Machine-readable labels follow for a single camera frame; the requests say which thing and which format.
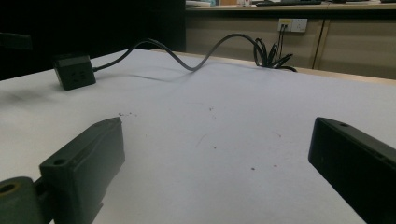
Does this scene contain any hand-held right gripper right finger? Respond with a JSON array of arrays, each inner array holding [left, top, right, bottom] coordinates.
[[307, 117, 396, 224]]

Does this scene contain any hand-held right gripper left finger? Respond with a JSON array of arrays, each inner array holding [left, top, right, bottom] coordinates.
[[38, 116, 126, 224]]

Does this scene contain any black cube power strip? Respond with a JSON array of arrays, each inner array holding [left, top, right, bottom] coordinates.
[[51, 52, 97, 91]]

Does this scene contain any black keyboard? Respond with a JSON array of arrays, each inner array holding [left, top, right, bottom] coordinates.
[[255, 0, 323, 7]]

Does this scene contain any white wall socket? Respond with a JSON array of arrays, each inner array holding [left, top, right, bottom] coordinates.
[[277, 18, 308, 34]]

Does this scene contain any black power cable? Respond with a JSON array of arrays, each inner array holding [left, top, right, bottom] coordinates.
[[92, 33, 298, 74]]

